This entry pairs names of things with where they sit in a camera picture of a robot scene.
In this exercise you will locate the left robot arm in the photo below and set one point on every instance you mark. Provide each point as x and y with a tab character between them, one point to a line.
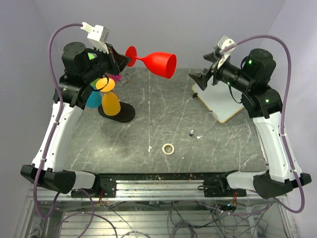
82	66

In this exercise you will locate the clear plastic cup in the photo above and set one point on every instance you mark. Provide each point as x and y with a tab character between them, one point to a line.
210	119

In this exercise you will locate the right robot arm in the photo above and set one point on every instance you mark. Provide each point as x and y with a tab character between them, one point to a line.
264	107

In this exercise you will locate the pink plastic wine glass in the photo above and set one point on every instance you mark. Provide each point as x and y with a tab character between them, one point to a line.
115	77

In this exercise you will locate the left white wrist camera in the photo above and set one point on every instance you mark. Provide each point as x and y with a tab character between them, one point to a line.
97	35

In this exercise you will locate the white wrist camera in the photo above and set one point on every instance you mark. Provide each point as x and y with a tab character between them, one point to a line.
97	35
226	45

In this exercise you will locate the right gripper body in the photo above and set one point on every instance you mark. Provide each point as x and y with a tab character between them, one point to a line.
230	74

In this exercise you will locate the red plastic wine glass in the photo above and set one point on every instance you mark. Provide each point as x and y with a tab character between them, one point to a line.
159	63

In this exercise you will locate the white tape roll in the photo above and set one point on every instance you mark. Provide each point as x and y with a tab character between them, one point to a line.
168	149

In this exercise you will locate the white board yellow rim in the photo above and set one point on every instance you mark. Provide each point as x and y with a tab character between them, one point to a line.
218	99

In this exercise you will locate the copper wire glass rack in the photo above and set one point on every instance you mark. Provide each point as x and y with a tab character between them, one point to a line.
126	114

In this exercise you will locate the aluminium mounting rail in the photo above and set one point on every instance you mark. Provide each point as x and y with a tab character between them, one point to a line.
165	186

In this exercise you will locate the orange plastic wine glass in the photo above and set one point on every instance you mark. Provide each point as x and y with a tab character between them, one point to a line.
110	101

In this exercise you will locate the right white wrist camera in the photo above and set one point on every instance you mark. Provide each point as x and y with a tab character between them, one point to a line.
226	45

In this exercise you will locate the green plastic wine glass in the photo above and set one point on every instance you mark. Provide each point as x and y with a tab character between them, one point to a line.
92	56

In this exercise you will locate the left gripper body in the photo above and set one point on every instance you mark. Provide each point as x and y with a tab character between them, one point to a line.
102	63

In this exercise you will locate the blue plastic wine glass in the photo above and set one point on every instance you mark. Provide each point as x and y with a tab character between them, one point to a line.
95	98

